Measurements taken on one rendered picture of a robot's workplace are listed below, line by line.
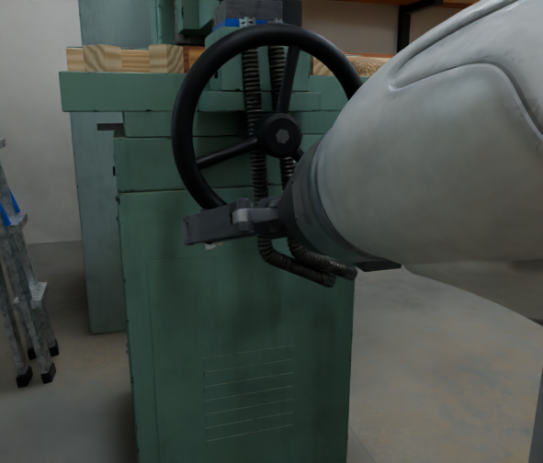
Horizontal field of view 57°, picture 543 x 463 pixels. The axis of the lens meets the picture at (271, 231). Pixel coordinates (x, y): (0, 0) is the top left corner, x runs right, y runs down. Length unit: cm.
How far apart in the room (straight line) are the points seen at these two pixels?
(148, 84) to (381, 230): 66
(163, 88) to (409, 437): 107
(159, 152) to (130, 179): 7
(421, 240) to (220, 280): 72
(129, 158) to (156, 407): 46
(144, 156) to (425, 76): 69
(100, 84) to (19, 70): 251
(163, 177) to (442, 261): 67
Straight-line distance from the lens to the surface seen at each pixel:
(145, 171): 85
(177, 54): 87
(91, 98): 84
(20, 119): 334
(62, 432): 154
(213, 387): 100
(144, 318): 92
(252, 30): 68
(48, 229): 342
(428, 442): 146
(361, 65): 97
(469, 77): 17
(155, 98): 84
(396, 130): 19
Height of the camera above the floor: 85
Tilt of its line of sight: 14 degrees down
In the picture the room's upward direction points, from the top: straight up
